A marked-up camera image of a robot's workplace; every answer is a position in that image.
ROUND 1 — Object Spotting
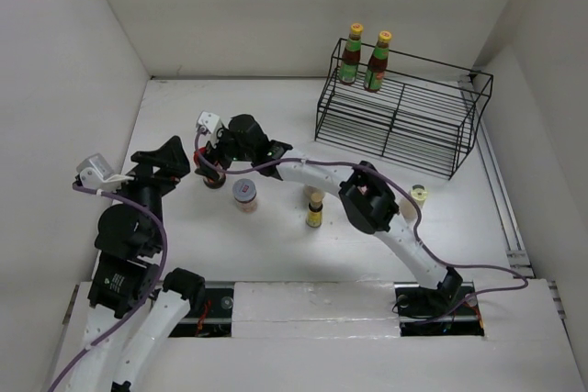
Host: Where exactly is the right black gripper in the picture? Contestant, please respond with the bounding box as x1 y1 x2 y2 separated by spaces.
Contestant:
195 127 255 182

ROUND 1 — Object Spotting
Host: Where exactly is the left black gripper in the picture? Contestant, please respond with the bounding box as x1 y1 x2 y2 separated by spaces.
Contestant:
107 134 190 249

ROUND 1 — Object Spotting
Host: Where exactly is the red lid dark sauce jar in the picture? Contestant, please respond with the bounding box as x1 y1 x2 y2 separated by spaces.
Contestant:
193 147 226 189

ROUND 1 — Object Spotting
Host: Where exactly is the black cap spice shaker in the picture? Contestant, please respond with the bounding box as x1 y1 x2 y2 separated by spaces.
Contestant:
303 185 325 202

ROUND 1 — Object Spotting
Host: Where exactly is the small yellow label bottle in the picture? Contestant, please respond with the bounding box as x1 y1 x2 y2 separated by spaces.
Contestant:
306 193 323 228

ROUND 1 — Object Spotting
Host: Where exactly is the green label sauce bottle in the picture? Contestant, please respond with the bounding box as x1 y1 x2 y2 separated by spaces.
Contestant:
339 23 364 85
363 30 392 93

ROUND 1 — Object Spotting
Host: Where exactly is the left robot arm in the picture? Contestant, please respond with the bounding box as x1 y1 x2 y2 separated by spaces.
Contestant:
50 136 205 391

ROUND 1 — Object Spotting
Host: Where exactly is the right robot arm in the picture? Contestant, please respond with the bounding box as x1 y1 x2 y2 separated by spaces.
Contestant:
195 111 463 319

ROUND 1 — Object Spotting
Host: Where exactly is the white lid glass jar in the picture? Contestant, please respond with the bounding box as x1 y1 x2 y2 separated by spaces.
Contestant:
232 178 257 213

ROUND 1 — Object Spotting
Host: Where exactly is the yellow cap spice jar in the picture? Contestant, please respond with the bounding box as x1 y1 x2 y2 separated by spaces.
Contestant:
399 185 428 222

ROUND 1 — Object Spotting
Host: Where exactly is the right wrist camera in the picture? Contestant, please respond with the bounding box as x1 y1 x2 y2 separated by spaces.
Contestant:
196 111 224 148

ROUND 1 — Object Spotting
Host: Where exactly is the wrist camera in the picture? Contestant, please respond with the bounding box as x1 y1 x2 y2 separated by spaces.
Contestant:
196 111 224 148
76 153 125 190

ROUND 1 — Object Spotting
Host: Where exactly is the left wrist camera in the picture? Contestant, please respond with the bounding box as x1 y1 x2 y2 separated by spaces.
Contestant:
76 153 125 190

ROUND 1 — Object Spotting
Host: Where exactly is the black wire rack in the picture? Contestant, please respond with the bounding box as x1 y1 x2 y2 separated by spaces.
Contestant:
314 39 493 179

